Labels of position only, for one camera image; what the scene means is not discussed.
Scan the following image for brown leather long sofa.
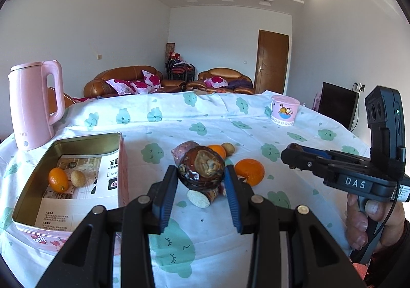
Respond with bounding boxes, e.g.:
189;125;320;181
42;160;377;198
83;66;186;98

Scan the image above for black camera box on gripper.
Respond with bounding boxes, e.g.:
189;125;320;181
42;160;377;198
365;85;406;180

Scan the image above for person's hand on gripper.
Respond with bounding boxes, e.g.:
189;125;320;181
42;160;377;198
345;194;405;253

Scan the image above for brown wooden door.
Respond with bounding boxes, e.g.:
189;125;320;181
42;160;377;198
254;29;290;94

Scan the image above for purple passion fruit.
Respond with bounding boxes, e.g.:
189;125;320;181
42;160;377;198
171;141;199;166

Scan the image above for large orange mandarin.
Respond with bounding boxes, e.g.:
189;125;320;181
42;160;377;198
234;158;265;187

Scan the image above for stacked dark chairs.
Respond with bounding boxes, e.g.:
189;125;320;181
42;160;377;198
165;43;196;82

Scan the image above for pink cartoon mug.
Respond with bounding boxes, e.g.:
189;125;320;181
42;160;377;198
271;94;300;127

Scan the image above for brown leather armchair sofa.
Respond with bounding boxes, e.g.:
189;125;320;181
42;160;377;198
186;68;255;94

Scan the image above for brown wooden chair back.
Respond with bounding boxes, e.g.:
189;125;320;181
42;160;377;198
47;86;78;114

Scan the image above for paper leaflet in tin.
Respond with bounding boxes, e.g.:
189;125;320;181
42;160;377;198
35;151;119;232

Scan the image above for sugarcane piece pale cut end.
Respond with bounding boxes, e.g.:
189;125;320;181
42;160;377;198
187;189;219;209

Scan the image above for pink metal tin box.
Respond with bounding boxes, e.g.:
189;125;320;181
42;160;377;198
12;132;129;252

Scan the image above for dark brown round fruit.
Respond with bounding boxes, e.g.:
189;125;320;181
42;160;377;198
178;146;225;192

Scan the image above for small brown kiwi fruit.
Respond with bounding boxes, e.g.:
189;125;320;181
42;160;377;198
222;142;235;157

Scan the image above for black television screen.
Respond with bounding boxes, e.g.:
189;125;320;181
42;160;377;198
318;82;358;130

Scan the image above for pink electric kettle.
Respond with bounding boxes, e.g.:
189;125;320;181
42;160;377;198
8;60;65;151

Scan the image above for small orange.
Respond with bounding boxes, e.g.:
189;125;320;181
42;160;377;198
209;144;227;160

